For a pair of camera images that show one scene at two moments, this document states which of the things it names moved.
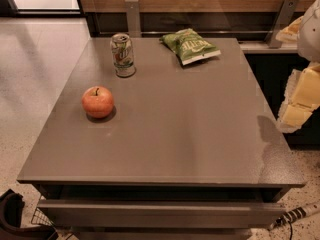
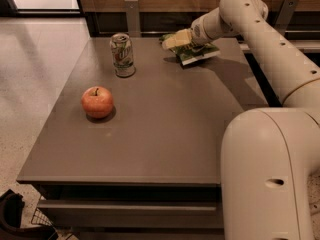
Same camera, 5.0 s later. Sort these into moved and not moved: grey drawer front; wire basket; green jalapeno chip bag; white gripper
Moved: white gripper
Not moved: grey drawer front; green jalapeno chip bag; wire basket
